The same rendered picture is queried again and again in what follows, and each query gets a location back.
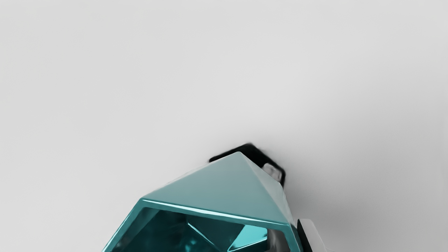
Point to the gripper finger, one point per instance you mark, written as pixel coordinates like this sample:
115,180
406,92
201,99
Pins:
308,236

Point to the teal faceted mug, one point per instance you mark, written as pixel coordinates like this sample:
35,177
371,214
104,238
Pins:
224,189

